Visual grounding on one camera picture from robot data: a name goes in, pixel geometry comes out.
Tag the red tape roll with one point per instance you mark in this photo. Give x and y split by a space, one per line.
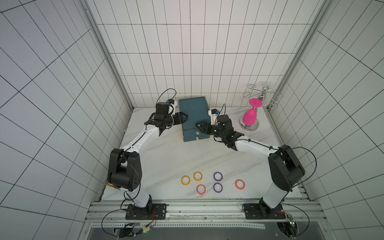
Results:
201 189
240 184

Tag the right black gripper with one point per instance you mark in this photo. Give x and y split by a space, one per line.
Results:
210 128

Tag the chrome glass rack stand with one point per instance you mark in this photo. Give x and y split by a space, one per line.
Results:
266 96

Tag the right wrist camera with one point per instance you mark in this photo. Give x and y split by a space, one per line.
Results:
213 113

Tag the left yellow tape roll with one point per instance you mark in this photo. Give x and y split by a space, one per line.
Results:
185 180

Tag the yellow tape roll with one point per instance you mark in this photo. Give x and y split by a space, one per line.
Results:
198 176
185 180

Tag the purple tape roll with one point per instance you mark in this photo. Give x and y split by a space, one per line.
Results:
218 176
218 188

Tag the right yellow tape roll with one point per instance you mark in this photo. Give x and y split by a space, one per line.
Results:
198 176

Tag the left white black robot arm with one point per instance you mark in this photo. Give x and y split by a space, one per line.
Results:
125 168

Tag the teal drawer cabinet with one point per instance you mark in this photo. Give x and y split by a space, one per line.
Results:
196 108

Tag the pink goblet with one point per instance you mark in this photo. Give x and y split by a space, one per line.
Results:
250 116

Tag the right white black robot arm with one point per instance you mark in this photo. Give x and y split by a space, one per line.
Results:
285 167

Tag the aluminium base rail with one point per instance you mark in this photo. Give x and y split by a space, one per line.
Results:
206 220

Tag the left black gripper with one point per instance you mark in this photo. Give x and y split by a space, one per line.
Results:
181 114

